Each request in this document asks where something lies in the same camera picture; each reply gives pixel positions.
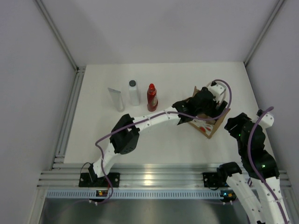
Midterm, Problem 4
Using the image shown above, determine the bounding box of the canvas watermelon print bag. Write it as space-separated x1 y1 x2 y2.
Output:
188 79 232 139

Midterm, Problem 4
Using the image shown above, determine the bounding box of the red capped bottle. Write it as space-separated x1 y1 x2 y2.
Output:
147 84 158 112

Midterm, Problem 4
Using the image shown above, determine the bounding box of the white bottle dark cap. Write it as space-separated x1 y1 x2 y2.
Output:
128 80 140 106

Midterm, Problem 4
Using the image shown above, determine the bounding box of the silver tube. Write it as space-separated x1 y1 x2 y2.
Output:
108 88 124 112

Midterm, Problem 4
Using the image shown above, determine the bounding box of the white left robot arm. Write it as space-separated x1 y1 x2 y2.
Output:
79 82 232 187

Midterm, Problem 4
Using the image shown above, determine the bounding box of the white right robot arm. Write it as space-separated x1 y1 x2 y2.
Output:
217 107 291 224

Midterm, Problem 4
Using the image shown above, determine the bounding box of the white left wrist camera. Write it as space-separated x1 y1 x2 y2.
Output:
207 81 227 102

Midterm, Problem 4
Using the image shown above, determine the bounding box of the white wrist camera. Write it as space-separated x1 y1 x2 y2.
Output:
207 81 227 102
256 109 274 129

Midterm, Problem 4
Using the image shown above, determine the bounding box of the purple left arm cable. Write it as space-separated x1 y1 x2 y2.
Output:
95 78 232 206

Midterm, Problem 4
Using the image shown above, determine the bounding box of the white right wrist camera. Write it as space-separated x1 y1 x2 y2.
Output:
256 109 274 129

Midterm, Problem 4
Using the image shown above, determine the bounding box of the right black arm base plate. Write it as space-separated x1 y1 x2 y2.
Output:
202 172 228 190

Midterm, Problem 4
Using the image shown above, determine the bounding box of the left aluminium frame post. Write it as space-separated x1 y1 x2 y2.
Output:
34 0 86 73

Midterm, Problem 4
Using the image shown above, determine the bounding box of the aluminium frame post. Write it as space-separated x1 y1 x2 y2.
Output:
243 0 287 67
34 0 86 73

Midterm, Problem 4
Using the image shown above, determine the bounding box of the right aluminium frame post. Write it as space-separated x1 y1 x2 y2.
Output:
243 0 287 67

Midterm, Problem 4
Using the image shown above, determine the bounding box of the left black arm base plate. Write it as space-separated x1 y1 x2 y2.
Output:
78 172 121 188

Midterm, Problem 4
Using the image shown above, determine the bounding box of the aluminium front rail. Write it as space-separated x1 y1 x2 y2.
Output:
37 163 292 190

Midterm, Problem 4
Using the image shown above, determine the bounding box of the slotted grey cable duct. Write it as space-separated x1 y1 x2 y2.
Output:
46 189 234 200

